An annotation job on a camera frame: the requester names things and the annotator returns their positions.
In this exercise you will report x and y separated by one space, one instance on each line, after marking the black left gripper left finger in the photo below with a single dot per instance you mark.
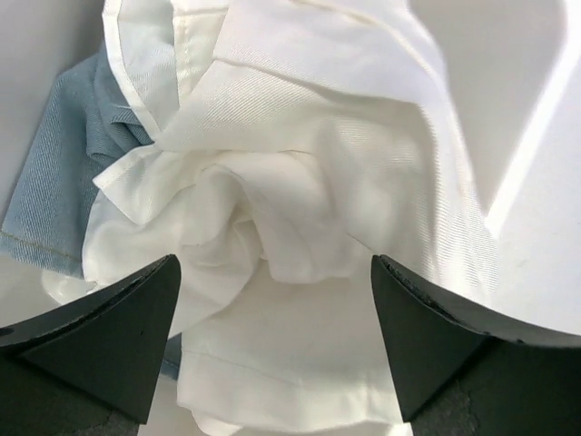
93 361

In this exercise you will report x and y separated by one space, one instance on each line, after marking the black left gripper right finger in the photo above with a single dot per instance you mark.
454 360

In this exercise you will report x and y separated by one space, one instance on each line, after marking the light blue denim skirt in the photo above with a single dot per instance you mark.
85 127

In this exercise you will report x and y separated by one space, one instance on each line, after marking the white shirt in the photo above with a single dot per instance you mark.
291 142

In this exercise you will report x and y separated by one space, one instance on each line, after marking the white plastic bin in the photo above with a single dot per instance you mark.
509 65

